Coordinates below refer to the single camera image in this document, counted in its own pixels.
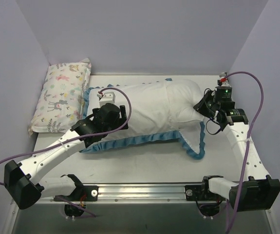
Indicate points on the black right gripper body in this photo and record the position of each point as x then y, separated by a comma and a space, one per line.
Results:
202, 104

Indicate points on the white pillow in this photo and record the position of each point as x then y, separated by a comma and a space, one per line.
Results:
182, 95

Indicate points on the blue houndstooth pillowcase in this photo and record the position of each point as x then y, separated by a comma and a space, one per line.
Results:
151, 121

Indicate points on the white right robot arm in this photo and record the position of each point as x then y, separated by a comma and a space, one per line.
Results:
247, 165

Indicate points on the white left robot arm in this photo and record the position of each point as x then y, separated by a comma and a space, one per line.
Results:
40, 165

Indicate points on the floral animal print pillow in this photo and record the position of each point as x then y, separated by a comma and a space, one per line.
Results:
60, 103

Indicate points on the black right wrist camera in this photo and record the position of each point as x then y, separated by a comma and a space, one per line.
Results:
223, 94

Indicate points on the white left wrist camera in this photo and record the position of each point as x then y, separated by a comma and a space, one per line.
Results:
104, 98

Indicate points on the aluminium front mounting rail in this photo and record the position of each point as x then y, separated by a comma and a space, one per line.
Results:
139, 192

